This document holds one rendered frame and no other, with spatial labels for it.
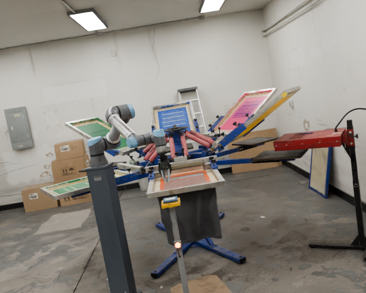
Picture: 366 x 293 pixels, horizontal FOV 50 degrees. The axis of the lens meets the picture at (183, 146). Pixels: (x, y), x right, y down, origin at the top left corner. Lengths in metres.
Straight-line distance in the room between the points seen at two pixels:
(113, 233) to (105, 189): 0.37
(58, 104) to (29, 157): 1.17
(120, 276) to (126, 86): 4.74
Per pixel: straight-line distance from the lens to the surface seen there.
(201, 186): 2.87
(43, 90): 7.87
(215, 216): 3.04
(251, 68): 7.70
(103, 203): 3.26
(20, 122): 7.93
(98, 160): 3.20
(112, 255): 3.39
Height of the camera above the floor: 1.66
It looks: 8 degrees down
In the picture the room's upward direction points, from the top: 9 degrees counter-clockwise
